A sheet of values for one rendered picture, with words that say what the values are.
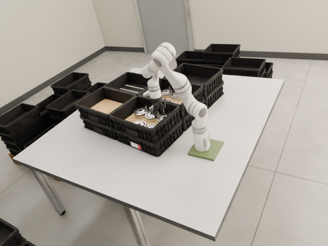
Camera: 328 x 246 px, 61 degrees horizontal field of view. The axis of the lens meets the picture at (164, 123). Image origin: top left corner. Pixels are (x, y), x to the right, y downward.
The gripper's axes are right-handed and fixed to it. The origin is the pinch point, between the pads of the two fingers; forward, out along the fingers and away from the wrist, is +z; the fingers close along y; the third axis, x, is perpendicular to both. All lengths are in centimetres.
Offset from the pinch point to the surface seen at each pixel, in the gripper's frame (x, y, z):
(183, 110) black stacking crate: -6.8, 15.7, 3.8
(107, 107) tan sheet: 56, -4, 8
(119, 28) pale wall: 348, 239, 43
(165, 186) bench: -29.9, -31.8, 21.0
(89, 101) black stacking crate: 69, -11, 3
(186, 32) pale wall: 200, 269, 50
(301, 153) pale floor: -58, 111, 90
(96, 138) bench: 46, -26, 21
